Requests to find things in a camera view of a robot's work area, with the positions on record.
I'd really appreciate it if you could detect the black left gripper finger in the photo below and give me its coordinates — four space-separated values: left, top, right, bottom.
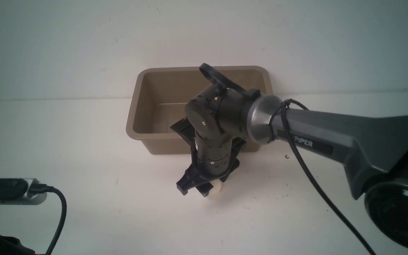
176 169 208 195

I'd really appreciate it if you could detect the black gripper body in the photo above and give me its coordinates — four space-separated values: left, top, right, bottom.
190 131 240 181

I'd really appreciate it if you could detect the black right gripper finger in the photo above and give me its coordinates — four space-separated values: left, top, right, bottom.
196 182 214 198

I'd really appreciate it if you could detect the white table-tennis ball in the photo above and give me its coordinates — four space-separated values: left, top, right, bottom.
206 179 222 199

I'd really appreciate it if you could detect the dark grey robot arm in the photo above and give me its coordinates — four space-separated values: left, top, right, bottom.
171 86 408 254

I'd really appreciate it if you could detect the brown plastic bin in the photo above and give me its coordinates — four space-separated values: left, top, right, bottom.
126 64 273 155

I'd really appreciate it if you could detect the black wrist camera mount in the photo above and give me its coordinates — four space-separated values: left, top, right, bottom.
170 117 247 152

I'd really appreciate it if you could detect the black camera cable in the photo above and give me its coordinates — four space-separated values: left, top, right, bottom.
30 183 67 255

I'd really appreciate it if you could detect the silver camera on left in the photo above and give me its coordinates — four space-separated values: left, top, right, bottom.
0 178 47 205

